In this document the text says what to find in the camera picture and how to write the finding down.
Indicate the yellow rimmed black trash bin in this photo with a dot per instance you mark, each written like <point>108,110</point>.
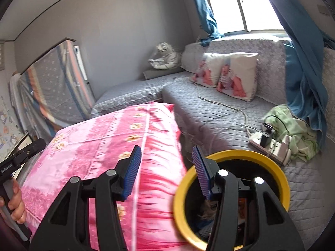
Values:
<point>277,177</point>

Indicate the white appliance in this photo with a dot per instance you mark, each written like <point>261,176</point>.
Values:
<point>79,62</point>

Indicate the striped cloth covered cabinet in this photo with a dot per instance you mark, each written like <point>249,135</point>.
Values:
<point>55,89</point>

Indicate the grey flat cushion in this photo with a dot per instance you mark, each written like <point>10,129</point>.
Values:
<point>157,74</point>

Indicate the black charger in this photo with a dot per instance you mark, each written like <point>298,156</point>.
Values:
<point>267,138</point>

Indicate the white power strip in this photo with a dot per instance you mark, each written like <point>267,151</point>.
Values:
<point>277,153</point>

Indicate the light green cloth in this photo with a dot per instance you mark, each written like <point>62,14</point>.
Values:
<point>295,130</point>

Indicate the long blue curtain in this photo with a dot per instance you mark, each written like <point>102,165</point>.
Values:
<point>301,70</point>

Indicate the white plush tiger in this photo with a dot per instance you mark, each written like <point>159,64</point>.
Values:
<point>166,57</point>

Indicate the grey wall switch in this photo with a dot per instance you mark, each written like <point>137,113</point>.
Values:
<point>322,8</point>

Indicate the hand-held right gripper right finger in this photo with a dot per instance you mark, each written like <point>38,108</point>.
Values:
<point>200,172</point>

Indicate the sliding glass window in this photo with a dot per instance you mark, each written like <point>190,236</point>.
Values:
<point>243,5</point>

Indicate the white hanging cloth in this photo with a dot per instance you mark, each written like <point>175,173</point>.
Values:
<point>14,94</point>

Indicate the short blue curtain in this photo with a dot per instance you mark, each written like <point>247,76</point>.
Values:
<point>206,13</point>

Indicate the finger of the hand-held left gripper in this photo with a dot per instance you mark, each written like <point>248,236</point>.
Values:
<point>31,147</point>

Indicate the pink floral tablecloth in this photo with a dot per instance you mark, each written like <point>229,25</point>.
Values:
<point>104,136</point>

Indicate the baby print pillow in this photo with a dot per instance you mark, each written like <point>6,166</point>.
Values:
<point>206,70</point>
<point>238,78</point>

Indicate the cartoon wall sticker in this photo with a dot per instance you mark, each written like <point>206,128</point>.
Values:
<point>7,125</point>

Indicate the person's left hand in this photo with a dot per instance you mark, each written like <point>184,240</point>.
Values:
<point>18,204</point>

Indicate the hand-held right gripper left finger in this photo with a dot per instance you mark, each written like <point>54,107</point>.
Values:
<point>132,172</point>

